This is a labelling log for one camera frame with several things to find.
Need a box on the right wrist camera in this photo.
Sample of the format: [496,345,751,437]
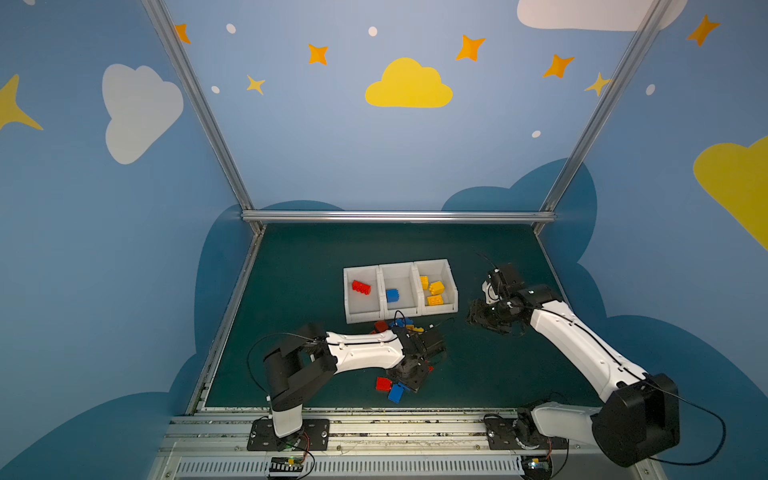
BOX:
[482,281,499,305]

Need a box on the left controller board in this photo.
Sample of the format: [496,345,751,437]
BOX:
[266,456,308,479]

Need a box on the white bin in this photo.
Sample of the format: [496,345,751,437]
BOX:
[380,262,422,320]
[415,259,459,316]
[343,265,384,324]

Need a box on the long red brick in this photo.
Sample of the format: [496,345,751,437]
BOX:
[351,280,372,295]

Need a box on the red brick bottom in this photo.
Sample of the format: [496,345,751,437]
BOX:
[375,377,393,392]

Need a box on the right controller board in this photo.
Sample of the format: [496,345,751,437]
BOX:
[521,457,553,480]

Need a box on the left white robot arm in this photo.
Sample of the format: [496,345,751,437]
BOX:
[263,323,445,439]

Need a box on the white right bin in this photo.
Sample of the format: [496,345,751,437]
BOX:
[415,259,459,316]

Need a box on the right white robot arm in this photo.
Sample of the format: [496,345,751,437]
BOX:
[468,264,681,467]

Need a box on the red brick top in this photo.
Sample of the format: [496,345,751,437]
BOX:
[374,321,390,333]

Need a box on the blue brick bottom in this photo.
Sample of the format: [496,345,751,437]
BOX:
[388,384,406,404]

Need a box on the white middle bin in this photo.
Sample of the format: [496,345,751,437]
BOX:
[380,262,422,320]

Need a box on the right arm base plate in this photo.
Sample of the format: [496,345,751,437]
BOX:
[483,414,568,450]

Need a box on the right aluminium frame post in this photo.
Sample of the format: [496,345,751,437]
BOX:
[533,0,673,237]

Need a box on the horizontal aluminium frame bar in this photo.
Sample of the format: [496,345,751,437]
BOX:
[241,210,556,224]

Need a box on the white left bin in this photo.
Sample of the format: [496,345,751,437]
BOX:
[343,265,384,324]

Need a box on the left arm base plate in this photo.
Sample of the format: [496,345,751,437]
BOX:
[247,418,331,452]

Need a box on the aluminium rail base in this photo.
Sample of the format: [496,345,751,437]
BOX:
[148,408,666,479]

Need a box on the blue brick top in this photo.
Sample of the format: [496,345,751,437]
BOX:
[385,289,400,303]

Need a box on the left aluminium frame post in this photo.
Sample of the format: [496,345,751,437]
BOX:
[141,0,253,212]

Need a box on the small blue brick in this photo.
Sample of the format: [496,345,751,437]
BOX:
[389,318,414,329]

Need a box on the controller board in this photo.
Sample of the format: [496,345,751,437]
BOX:
[521,457,553,480]
[266,456,308,479]

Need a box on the aluminium frame post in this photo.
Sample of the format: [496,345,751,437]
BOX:
[533,0,673,237]
[141,0,253,212]

